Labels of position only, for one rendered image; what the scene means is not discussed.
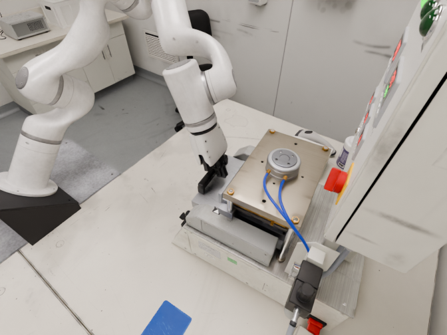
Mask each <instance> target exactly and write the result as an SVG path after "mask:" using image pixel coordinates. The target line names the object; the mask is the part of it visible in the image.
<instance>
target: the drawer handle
mask: <svg viewBox="0 0 447 335"><path fill-rule="evenodd" d="M224 159H225V164H224V165H227V164H228V157H227V155H226V154H225V156H224ZM215 175H216V172H215V170H214V168H213V169H212V170H210V171H208V172H207V173H206V175H205V176H204V177H203V178H202V179H201V180H200V182H199V183H198V192H199V193H201V194H204V193H205V192H206V190H205V188H206V187H207V185H208V184H209V183H210V182H211V180H212V179H213V178H214V176H215Z"/></svg>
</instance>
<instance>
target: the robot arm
mask: <svg viewBox="0 0 447 335"><path fill-rule="evenodd" d="M107 2H111V3H112V4H113V5H114V6H116V7H117V8H118V9H120V10H121V11H122V12H123V13H125V14H126V15H128V16H129V17H132V18H133V19H137V20H145V19H148V18H150V16H151V15H152V13H153V16H154V21H155V24H156V29H157V32H158V38H159V41H160V44H161V47H162V49H163V51H164V52H165V53H166V54H168V55H171V56H200V57H203V58H206V59H208V60H209V61H210V62H211V63H212V65H213V66H212V68H211V69H209V70H206V71H201V70H200V68H199V66H198V62H197V60H195V59H186V60H182V61H180V62H176V63H174V64H172V65H170V66H169V67H167V68H166V69H165V70H164V71H163V73H162V75H163V77H164V79H165V81H166V84H167V85H168V88H169V90H170V93H171V95H172V97H173V99H174V102H175V103H176V106H177V108H178V111H179V113H180V115H181V117H182V120H183V121H184V124H185V126H186V129H187V131H189V132H190V135H189V137H190V143H191V146H192V150H193V153H194V155H195V158H196V161H197V163H198V164H199V165H202V164H203V165H204V171H210V170H212V169H213V168H214V170H215V172H216V175H217V176H218V177H222V178H226V176H227V175H228V172H227V170H226V168H225V165H224V164H225V159H224V156H225V152H226V150H227V141H226V138H225V136H224V133H223V131H222V129H221V127H220V125H219V123H218V121H217V120H218V119H217V116H216V113H215V111H214V107H213V105H212V104H213V103H216V102H219V101H222V100H225V99H228V98H231V97H232V96H234V95H235V93H236V92H237V82H236V79H235V74H234V71H233V67H232V65H231V61H230V59H229V57H228V55H227V53H226V51H225V49H224V48H223V47H222V45H221V44H220V43H219V42H218V41H217V40H215V39H214V38H213V37H212V36H210V35H208V34H207V33H204V32H201V31H199V30H196V29H193V28H192V26H191V22H190V18H189V15H188V9H187V6H186V1H185V0H80V10H79V12H78V16H77V18H76V19H75V21H74V23H73V25H72V27H71V29H70V30H69V32H68V34H67V35H66V37H65V38H64V39H63V41H62V42H61V43H60V44H59V45H57V46H56V47H55V48H53V49H51V50H49V51H47V52H45V53H43V54H41V55H39V56H37V57H35V58H33V59H32V60H30V61H29V62H27V63H26V64H24V65H23V66H22V67H21V68H20V70H19V71H18V73H17V75H16V78H15V84H16V87H17V90H18V91H19V92H20V93H21V94H22V95H23V96H24V97H25V98H28V99H29V100H32V101H35V102H38V103H41V104H46V105H49V106H54V107H56V108H55V109H53V110H51V111H49V112H45V113H42V114H35V115H31V116H28V117H27V118H26V119H25V121H24V123H23V126H22V128H21V133H20V135H19V139H18V142H17V145H16V148H15V152H14V154H13V159H12V161H11V165H10V168H9V171H5V172H1V173H0V190H2V191H6V192H7V193H12V194H15V195H22V196H27V197H44V196H49V195H52V194H54V193H56V192H57V189H58V186H57V184H56V183H55V182H53V181H52V180H50V179H49V178H50V176H51V172H52V170H53V166H54V164H55V160H56V158H57V154H58V152H59V148H60V146H61V142H62V140H63V136H64V134H65V132H66V130H67V128H68V127H69V126H70V125H71V124H73V123H74V122H76V121H77V120H79V119H80V118H82V117H83V116H84V115H86V114H87V113H88V112H89V111H90V110H91V109H92V107H93V105H94V91H93V89H92V88H91V87H90V86H89V85H88V84H87V83H86V82H84V81H82V80H80V79H77V78H75V77H73V76H70V75H67V74H65V73H66V72H68V71H70V70H74V69H78V68H82V67H85V66H88V65H89V64H91V63H92V62H93V61H95V60H96V58H97V57H98V56H99V54H100V53H101V52H102V50H103V49H104V47H105V46H106V44H107V42H108V40H109V38H110V27H109V25H108V21H107V18H106V14H105V10H104V8H105V5H106V3H107Z"/></svg>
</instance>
